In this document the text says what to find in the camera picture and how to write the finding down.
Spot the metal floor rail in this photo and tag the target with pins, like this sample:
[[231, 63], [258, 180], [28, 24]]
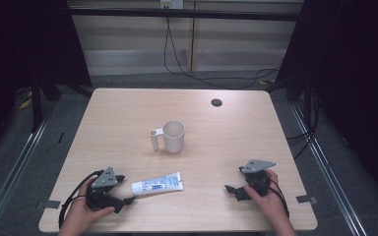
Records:
[[16, 167], [328, 170]]

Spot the black horizontal frame bar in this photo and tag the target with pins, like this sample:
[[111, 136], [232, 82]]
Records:
[[183, 13]]

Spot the dark round table grommet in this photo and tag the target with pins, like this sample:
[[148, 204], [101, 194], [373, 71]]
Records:
[[216, 102]]

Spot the dark curtain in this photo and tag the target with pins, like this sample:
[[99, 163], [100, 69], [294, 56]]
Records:
[[354, 82], [23, 49]]

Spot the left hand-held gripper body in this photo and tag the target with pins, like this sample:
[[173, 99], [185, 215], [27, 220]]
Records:
[[103, 180]]

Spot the person's left hand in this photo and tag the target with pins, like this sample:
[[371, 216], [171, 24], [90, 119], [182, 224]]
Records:
[[78, 213]]

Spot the grey tape strip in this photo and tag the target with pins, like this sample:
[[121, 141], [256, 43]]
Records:
[[49, 205], [306, 199]]

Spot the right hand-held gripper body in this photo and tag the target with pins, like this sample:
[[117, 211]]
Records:
[[257, 180]]

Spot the white and blue toothpaste tube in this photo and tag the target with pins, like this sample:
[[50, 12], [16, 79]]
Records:
[[159, 184]]

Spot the black metal stand leg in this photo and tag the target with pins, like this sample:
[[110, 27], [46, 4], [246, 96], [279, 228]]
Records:
[[36, 105]]

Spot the white wall socket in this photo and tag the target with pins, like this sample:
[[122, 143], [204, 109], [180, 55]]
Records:
[[171, 4]]

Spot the person's right hand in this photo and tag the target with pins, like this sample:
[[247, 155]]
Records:
[[272, 205]]

